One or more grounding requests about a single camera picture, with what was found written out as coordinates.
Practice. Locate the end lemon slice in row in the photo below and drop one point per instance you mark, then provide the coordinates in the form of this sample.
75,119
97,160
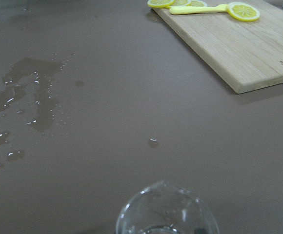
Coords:
160,3

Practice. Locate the middle lemon slice in row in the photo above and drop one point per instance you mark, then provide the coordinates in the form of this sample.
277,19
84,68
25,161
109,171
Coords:
181,3

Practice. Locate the clear glass measuring cup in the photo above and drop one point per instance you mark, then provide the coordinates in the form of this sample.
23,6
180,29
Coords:
166,208

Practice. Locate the lemon slice on knife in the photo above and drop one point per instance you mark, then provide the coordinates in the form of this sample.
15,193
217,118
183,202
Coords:
243,11

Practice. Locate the wooden cutting board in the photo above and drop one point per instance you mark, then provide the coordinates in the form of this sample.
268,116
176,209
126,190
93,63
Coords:
246,55

